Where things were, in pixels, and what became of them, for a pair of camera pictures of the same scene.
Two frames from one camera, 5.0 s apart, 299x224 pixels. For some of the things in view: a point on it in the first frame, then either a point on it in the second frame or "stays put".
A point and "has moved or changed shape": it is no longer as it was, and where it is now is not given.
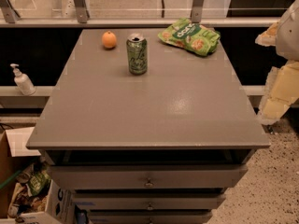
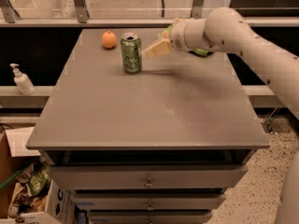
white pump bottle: (23, 82) stays put
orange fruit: (108, 39) stays put
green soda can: (136, 47) has moved or changed shape
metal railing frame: (77, 16) stays put
